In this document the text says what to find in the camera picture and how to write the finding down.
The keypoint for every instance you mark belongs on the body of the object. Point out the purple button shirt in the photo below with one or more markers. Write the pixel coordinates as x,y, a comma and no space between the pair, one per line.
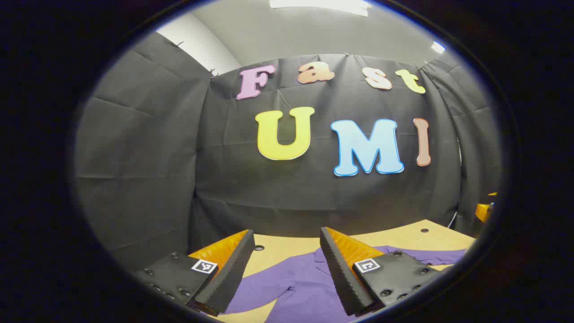
305,287

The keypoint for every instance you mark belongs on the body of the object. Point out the long ceiling light panel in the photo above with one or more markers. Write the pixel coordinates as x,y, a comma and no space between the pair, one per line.
318,5

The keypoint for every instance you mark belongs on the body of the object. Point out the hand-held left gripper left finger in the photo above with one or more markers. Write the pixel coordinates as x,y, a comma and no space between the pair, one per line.
226,273

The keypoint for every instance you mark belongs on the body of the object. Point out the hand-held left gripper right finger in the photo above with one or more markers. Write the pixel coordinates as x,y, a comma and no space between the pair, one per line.
341,273

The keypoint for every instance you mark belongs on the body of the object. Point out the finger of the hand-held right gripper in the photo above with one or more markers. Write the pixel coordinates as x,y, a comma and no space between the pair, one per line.
482,211

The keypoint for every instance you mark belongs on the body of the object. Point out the small ceiling light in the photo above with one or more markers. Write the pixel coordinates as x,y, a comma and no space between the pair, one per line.
438,47

